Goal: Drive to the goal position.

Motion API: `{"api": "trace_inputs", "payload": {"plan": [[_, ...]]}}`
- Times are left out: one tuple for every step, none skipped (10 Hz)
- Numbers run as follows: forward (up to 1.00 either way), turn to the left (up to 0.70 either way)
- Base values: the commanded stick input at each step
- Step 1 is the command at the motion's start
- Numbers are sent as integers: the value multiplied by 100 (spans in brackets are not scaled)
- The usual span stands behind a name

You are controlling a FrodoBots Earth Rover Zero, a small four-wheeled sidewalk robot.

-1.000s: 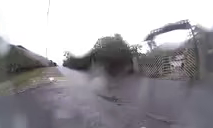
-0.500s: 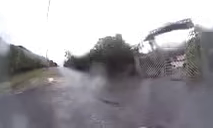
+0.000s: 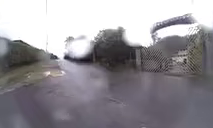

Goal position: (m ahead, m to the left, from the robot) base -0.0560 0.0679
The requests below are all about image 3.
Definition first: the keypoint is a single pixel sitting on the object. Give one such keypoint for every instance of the dark bushy tree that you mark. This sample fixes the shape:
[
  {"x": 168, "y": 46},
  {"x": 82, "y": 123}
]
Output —
[{"x": 112, "y": 46}]

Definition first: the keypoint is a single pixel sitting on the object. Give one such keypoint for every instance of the wet grey asphalt road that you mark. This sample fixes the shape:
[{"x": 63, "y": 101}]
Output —
[{"x": 110, "y": 100}]

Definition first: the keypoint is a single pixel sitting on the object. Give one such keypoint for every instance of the lattice gate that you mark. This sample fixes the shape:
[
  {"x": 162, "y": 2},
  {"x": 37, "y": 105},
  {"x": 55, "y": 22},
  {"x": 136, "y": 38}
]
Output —
[{"x": 170, "y": 56}]

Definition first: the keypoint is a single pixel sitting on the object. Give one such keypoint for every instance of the tall thin pole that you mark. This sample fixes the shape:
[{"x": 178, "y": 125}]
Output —
[{"x": 46, "y": 26}]

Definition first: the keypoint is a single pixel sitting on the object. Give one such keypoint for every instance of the pale building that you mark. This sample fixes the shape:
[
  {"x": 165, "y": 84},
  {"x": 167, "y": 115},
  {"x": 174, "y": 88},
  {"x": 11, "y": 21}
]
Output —
[{"x": 180, "y": 60}]

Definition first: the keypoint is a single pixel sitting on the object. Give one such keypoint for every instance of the arched metal gantry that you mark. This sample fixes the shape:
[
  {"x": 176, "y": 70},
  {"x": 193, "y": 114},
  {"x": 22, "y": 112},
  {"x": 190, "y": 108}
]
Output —
[{"x": 172, "y": 21}]

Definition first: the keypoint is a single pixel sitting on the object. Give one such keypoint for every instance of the grass verge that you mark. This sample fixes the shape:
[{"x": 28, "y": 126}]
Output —
[{"x": 24, "y": 75}]

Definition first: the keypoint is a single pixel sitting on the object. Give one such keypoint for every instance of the tall dark green hedge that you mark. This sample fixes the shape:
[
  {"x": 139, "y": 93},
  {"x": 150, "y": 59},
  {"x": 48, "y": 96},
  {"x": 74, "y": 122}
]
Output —
[{"x": 20, "y": 53}]

